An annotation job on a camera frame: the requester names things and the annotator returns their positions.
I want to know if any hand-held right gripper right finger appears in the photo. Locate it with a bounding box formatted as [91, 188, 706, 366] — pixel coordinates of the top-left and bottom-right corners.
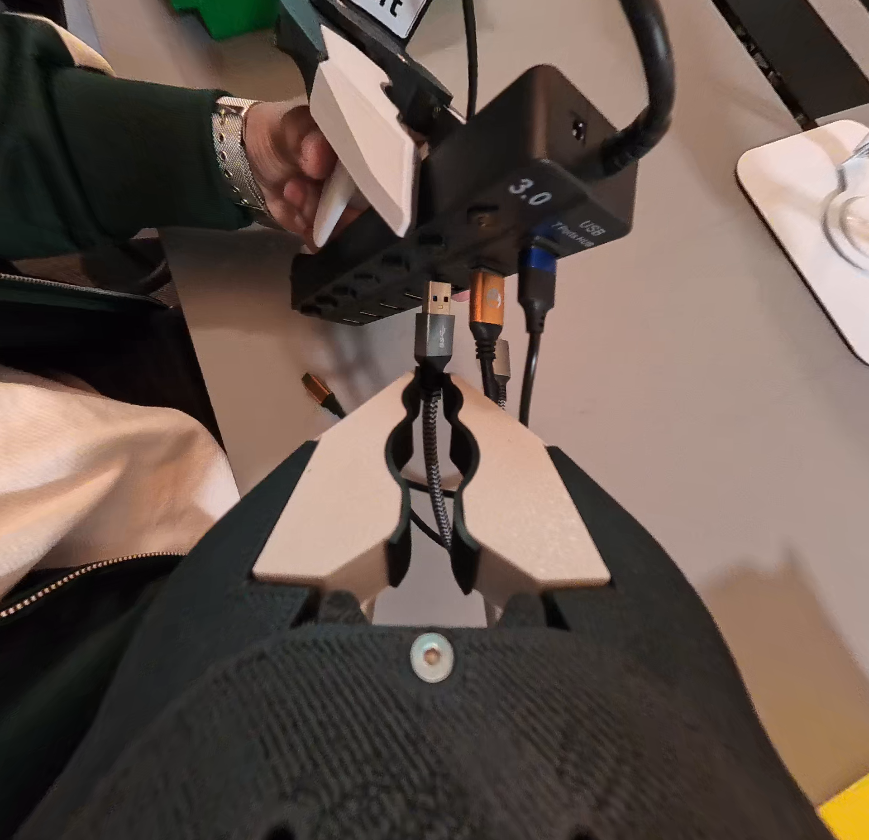
[438, 374, 612, 613]

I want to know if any black USB hub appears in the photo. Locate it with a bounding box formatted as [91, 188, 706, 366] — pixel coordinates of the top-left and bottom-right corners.
[291, 66, 639, 326]

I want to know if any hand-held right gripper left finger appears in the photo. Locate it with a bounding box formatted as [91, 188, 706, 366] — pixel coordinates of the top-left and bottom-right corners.
[253, 371, 416, 617]

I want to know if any black desk cable cover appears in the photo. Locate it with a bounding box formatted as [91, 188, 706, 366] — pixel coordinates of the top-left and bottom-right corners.
[692, 0, 869, 129]

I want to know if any silver wrist watch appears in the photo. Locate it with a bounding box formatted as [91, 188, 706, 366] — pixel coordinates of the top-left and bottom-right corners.
[212, 96, 270, 227]

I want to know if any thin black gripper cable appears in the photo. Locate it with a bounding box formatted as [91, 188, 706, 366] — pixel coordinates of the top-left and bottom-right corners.
[460, 0, 480, 122]

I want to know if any grey desk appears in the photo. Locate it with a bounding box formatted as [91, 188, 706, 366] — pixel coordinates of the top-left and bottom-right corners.
[68, 0, 869, 814]

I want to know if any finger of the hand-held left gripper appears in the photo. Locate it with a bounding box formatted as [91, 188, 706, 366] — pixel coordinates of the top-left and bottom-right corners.
[311, 25, 418, 238]

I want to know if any orange plug USB cable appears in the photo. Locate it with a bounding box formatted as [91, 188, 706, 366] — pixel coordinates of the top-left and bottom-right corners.
[302, 269, 510, 421]

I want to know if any document stand with instruction sheet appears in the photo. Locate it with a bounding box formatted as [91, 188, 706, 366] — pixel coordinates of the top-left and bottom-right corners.
[736, 120, 869, 365]

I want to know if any yellow plastic bin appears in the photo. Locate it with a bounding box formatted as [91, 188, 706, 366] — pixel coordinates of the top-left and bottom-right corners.
[818, 778, 869, 840]

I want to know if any blue plug USB cable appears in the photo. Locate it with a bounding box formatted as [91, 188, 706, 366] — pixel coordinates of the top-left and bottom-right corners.
[519, 232, 562, 428]

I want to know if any person's left hand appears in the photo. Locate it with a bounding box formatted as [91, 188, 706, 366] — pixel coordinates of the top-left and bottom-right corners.
[243, 101, 373, 255]

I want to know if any grey braided USB cable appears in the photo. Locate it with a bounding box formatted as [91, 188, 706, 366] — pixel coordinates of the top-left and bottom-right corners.
[401, 279, 513, 552]

